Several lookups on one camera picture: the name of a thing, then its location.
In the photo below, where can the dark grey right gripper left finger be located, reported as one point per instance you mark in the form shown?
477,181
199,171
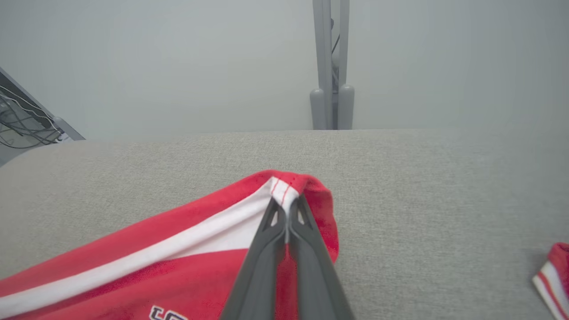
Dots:
258,275

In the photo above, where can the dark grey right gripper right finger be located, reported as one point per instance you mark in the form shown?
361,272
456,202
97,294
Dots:
318,275

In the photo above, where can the red basketball jersey white trim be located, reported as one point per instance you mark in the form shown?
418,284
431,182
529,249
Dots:
155,275

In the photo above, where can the frosted partition panel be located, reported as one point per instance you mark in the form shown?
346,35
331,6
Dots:
178,58
466,53

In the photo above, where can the grey partition post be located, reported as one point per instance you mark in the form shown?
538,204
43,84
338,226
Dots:
346,106
318,111

